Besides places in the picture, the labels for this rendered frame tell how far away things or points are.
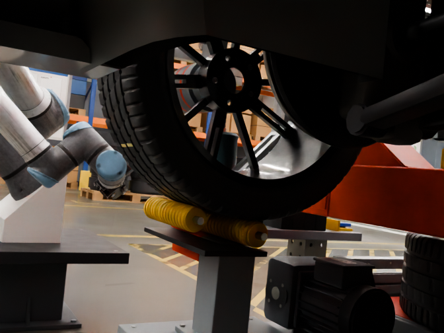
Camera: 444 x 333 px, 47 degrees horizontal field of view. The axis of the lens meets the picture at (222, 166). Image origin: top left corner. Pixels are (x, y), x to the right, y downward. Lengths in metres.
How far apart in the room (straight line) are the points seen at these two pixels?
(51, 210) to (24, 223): 0.10
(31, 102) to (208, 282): 1.01
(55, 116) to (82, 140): 0.39
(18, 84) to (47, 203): 0.44
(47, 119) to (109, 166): 0.46
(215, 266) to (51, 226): 0.93
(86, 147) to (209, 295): 0.66
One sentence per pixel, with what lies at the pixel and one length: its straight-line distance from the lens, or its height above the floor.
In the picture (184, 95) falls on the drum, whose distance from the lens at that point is 1.38.
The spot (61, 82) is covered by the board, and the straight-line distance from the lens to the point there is 7.32.
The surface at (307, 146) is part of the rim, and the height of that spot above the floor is 0.71.
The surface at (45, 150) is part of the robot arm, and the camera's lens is 1.60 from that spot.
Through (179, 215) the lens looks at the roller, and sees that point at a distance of 1.12.
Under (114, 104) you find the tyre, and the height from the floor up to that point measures 0.74.
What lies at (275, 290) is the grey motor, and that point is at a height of 0.32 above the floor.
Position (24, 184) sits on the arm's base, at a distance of 1.98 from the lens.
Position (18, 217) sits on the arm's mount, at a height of 0.39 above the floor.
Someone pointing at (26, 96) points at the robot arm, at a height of 0.81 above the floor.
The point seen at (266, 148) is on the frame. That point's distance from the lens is 1.43.
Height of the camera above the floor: 0.62
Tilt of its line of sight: 1 degrees up
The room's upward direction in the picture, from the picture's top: 6 degrees clockwise
